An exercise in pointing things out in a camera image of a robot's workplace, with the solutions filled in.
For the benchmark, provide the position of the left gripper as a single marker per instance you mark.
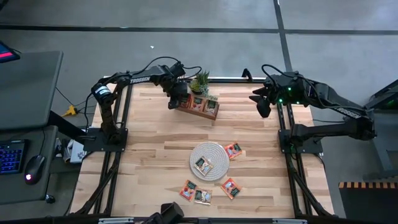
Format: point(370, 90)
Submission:
point(179, 88)

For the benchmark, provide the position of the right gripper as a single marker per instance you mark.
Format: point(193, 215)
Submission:
point(284, 96)

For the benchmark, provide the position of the red tea packet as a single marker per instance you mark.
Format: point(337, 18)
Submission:
point(186, 101)

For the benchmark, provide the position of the wooden three-compartment box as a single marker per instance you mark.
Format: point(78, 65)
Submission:
point(196, 114)

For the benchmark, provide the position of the orange tea packet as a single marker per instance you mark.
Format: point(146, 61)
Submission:
point(233, 151)
point(198, 104)
point(231, 188)
point(188, 190)

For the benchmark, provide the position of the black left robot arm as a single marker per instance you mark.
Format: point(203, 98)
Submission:
point(140, 80)

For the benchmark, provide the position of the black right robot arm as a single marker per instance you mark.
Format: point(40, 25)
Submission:
point(342, 110)

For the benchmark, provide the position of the potted succulent plant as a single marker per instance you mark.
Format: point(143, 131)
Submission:
point(202, 82)

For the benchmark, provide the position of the yellow power plug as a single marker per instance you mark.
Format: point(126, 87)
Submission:
point(71, 111)

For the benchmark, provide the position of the black boxy object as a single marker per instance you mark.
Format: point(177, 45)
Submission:
point(169, 213)

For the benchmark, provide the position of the white printed carton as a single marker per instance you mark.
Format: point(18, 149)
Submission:
point(76, 154)

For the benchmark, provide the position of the dark metal stand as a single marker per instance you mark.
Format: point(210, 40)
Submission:
point(381, 149)

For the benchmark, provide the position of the grey side desk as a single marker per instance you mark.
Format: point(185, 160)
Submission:
point(28, 90)

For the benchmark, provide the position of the black case with orange stripes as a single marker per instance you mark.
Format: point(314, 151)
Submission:
point(367, 205)

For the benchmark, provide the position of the black computer mouse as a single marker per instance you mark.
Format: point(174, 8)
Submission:
point(34, 169)

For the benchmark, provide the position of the black round knob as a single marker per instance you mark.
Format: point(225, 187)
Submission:
point(50, 198)

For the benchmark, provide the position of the backlit black keyboard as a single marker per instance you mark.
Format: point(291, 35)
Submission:
point(11, 157)

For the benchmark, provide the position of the screen with red stripe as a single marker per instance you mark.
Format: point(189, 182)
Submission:
point(7, 53)

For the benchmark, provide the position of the dark computer desk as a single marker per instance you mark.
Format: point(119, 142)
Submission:
point(18, 189)

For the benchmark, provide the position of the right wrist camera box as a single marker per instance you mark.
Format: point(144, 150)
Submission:
point(275, 81)

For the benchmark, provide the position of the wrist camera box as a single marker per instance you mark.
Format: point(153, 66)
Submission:
point(177, 69)
point(275, 81)

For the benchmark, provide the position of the black frame bracket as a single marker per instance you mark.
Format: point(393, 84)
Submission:
point(247, 74)

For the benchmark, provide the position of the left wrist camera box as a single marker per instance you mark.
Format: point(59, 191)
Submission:
point(177, 69)

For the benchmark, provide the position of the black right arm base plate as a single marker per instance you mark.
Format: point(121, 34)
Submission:
point(311, 147)

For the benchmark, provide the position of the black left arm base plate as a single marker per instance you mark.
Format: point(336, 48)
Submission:
point(93, 144)

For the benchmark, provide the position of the silver metal bracket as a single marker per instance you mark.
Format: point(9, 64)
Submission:
point(115, 221)
point(289, 221)

